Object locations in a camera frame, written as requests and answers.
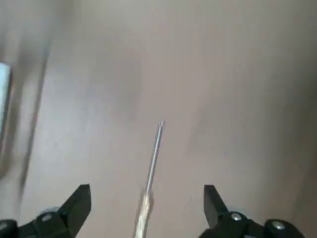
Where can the white test tube rack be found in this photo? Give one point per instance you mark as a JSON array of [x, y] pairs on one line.
[[5, 99]]

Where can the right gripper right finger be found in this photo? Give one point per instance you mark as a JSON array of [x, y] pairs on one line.
[[223, 223]]

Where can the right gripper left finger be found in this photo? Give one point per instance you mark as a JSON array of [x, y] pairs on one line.
[[62, 220]]

